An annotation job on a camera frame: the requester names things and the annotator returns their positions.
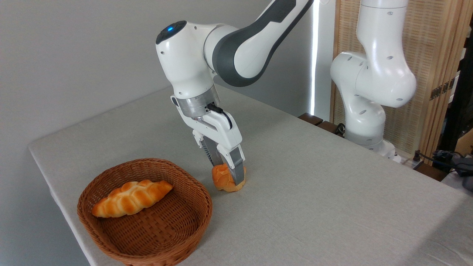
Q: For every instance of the bamboo folding screen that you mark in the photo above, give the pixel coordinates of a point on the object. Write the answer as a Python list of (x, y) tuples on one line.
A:
[(432, 48)]

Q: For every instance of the flower-shaped bread roll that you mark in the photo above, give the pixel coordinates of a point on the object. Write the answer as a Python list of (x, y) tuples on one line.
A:
[(221, 181)]

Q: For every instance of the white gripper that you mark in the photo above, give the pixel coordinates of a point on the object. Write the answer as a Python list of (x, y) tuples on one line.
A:
[(221, 133)]

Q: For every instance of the black upright stand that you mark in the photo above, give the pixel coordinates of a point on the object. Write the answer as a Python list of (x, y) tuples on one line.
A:
[(458, 111)]

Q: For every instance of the metal screen hinge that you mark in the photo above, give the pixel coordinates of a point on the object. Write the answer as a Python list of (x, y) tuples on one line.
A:
[(442, 89)]

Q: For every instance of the grey tablecloth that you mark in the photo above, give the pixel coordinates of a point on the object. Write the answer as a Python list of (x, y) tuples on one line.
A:
[(314, 203)]

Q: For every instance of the long braided bread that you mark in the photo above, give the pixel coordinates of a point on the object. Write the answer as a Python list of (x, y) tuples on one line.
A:
[(129, 199)]

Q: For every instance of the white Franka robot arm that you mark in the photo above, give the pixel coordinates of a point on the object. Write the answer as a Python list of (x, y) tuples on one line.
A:
[(192, 62)]

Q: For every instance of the brown wicker basket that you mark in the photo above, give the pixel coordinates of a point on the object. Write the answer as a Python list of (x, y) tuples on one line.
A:
[(159, 229)]

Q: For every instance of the white vertical light strip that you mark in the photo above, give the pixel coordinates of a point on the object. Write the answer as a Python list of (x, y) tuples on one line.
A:
[(315, 55)]

